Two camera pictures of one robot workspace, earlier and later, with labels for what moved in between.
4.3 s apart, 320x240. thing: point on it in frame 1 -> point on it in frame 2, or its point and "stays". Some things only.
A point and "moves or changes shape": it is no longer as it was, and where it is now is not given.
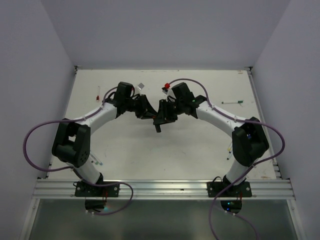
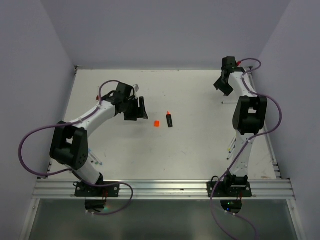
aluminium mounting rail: x=164 y=189 stays
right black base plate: x=243 y=189 stays
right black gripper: x=164 y=116 -> x=227 y=90
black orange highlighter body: x=158 y=128 moves or changes shape
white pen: x=232 y=102 stays
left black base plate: x=82 y=189 stays
